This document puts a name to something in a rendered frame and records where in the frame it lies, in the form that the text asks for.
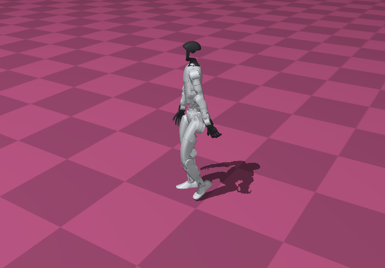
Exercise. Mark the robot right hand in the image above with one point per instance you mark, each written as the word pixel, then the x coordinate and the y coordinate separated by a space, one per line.
pixel 179 115

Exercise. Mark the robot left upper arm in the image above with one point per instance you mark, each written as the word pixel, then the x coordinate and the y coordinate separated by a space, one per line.
pixel 194 77

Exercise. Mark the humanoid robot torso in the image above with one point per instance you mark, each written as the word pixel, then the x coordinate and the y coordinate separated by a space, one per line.
pixel 193 111

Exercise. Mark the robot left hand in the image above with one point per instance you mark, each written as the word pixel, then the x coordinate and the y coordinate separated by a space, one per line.
pixel 212 130

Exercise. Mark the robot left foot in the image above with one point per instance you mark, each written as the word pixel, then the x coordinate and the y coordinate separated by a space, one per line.
pixel 200 191

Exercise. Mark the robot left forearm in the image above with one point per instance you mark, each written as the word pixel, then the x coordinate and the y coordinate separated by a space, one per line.
pixel 203 110

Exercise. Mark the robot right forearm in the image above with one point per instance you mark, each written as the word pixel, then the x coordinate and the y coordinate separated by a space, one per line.
pixel 183 102

